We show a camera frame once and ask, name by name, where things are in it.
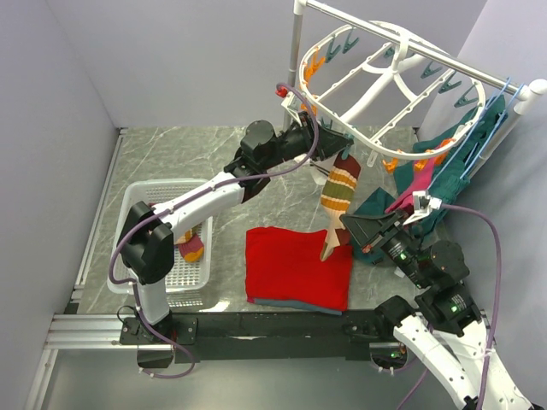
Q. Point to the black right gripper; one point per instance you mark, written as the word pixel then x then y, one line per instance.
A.
pixel 366 230

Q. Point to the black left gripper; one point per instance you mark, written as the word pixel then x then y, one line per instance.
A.
pixel 330 143

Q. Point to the maroon purple striped sock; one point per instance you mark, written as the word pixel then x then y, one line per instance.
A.
pixel 190 246

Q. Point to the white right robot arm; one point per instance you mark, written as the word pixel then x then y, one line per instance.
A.
pixel 445 331

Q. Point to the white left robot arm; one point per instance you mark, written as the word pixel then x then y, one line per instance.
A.
pixel 223 191

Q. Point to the pink magenta garment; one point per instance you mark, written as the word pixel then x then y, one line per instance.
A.
pixel 421 181

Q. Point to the red folded cloth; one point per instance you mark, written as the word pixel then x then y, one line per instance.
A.
pixel 283 267

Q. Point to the teal green garment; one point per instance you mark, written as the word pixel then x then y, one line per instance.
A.
pixel 448 180

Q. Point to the white plastic basket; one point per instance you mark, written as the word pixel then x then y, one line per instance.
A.
pixel 150 250

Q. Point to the white clothes rack stand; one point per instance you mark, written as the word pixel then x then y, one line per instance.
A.
pixel 416 67

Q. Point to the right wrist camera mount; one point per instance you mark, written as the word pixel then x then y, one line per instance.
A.
pixel 424 204

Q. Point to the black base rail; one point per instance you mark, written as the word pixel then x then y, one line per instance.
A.
pixel 194 337

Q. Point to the blue wire hanger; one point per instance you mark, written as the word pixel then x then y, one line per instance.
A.
pixel 481 132

